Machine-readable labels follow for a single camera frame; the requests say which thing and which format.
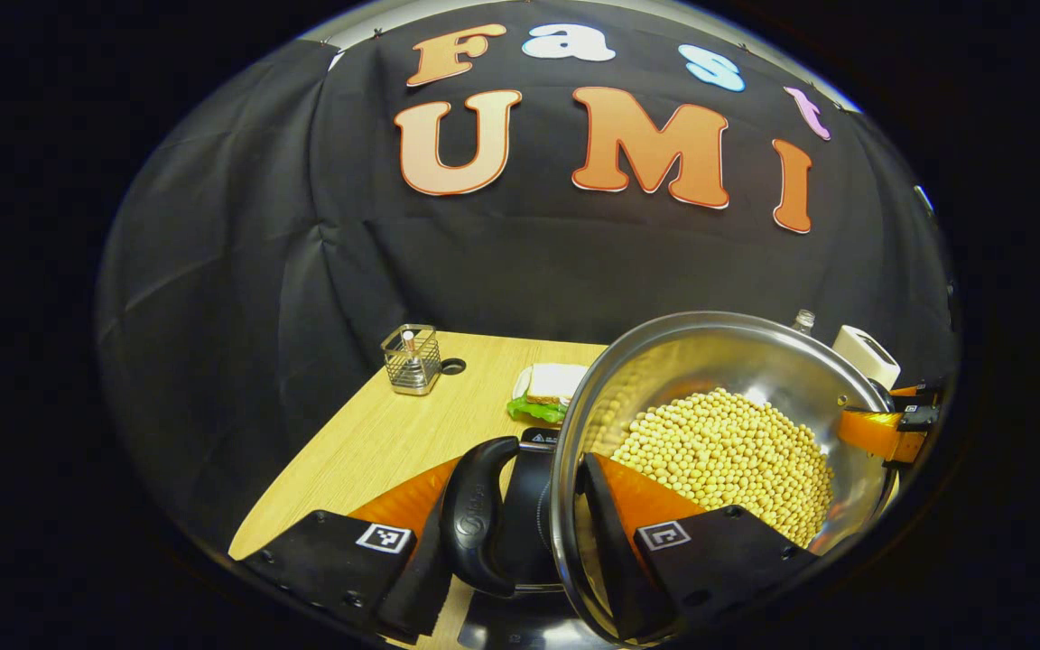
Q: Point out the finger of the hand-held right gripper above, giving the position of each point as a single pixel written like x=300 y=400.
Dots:
x=877 y=433
x=922 y=390

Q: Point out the white cylindrical stick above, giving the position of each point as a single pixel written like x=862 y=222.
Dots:
x=409 y=343

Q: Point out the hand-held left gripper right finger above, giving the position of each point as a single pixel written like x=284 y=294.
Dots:
x=619 y=578

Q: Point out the sandwich with lettuce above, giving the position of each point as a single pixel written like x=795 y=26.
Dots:
x=554 y=386

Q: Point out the clear bottle with green label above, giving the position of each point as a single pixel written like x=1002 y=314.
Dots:
x=803 y=320

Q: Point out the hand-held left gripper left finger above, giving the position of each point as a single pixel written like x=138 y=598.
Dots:
x=412 y=591

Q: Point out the steel pot with soybeans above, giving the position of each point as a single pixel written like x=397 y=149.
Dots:
x=728 y=451

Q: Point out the black induction cooktop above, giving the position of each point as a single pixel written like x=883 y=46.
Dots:
x=529 y=515

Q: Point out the black backdrop cloth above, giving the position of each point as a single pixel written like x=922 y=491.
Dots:
x=258 y=271

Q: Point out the white toaster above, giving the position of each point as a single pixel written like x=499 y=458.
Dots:
x=868 y=357

